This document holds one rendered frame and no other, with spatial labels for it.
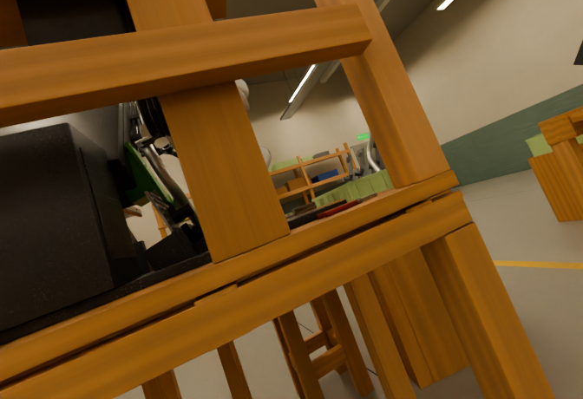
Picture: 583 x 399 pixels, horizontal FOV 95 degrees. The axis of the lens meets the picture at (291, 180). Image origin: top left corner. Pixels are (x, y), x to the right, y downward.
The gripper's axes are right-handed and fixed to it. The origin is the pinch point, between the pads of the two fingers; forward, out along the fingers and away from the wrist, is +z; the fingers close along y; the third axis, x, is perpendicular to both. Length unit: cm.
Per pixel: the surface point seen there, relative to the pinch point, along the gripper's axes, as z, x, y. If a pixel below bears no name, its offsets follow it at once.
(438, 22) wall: -710, -345, -193
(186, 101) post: -10.3, 30.8, 16.4
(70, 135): 10.3, 15.4, 15.6
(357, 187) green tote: -67, 7, -63
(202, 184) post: -4.4, 40.6, 6.1
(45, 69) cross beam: 4.7, 26.7, 27.7
